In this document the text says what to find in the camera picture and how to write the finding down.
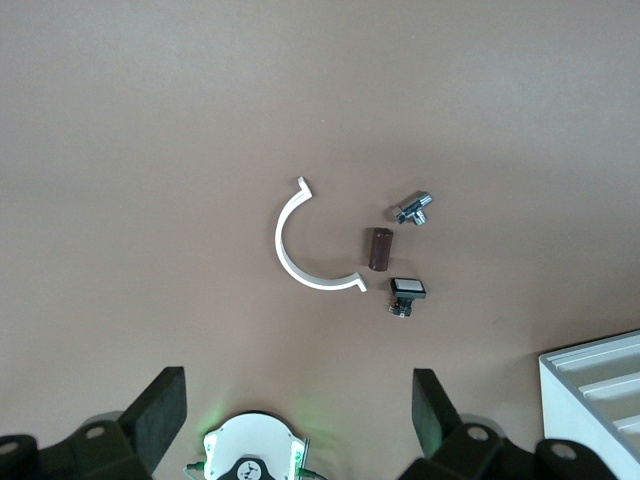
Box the white half-ring clamp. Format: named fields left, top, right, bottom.
left=274, top=176, right=370, bottom=295

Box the brown table cover sheet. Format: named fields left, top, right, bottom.
left=0, top=0, right=640, bottom=480

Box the black switch with white cap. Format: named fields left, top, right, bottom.
left=383, top=276, right=429, bottom=320

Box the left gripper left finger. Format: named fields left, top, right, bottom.
left=59, top=366, right=188, bottom=480

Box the white drawer cabinet housing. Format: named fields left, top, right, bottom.
left=537, top=328, right=640, bottom=480

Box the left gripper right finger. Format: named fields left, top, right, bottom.
left=403, top=367, right=524, bottom=480

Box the chrome metal valve fitting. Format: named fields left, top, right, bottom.
left=388, top=190, right=435, bottom=227

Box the white plastic drawer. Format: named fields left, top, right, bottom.
left=610, top=412, right=640, bottom=454
left=549, top=335, right=640, bottom=389
left=579, top=372, right=640, bottom=421

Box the dark brown terminal block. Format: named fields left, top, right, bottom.
left=367, top=226, right=394, bottom=272

